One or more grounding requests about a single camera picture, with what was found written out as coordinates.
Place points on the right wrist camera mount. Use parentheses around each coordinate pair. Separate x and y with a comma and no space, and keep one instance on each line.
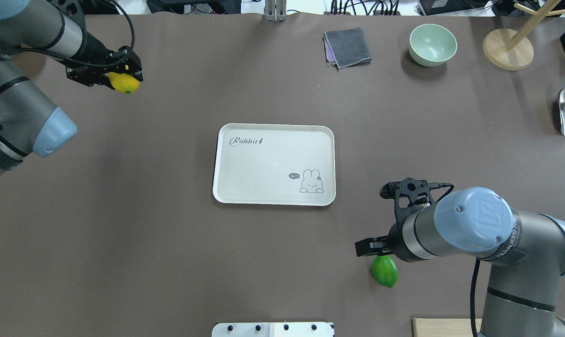
(410,196)

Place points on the white mounting plate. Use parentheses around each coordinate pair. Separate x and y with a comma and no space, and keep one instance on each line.
(274,329)

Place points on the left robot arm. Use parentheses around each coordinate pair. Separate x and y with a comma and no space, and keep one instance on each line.
(30,123)

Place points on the pale green bowl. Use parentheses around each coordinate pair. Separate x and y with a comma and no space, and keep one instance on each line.
(431,45)

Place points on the white rabbit tray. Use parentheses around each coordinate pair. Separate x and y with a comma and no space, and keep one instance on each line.
(268,164)

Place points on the grey folded cloth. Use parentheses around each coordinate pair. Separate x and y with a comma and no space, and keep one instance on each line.
(346,48)

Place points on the wooden board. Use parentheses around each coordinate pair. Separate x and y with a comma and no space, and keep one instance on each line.
(441,327)

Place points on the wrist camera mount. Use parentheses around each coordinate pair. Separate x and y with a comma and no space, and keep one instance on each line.
(70,8)
(410,196)

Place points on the wooden stand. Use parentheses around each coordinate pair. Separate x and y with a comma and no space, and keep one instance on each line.
(511,50)

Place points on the metal bracket post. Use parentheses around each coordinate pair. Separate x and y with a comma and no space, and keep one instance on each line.
(275,10)

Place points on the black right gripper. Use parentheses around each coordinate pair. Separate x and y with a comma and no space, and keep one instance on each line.
(395,237)

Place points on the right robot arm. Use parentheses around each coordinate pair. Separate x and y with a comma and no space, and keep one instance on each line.
(526,251)

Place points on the green lemon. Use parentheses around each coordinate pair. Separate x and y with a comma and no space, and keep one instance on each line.
(384,271)

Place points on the yellow lemon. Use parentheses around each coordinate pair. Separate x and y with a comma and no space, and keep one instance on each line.
(123,83)

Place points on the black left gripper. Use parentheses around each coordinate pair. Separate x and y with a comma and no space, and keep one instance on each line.
(91,50)

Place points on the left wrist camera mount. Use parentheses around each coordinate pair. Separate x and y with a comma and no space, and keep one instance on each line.
(70,8)

